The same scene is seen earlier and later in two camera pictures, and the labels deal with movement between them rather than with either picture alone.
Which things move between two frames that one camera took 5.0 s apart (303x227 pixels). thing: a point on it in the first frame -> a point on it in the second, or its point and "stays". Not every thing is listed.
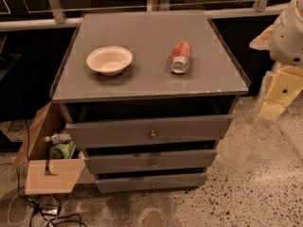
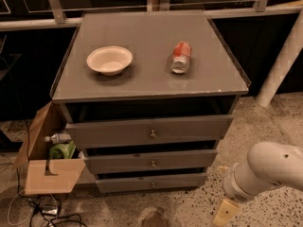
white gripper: [288, 41] -> [233, 183]
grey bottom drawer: [149, 182] stays
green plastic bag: [62, 150] stays
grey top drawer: [151, 130] stays
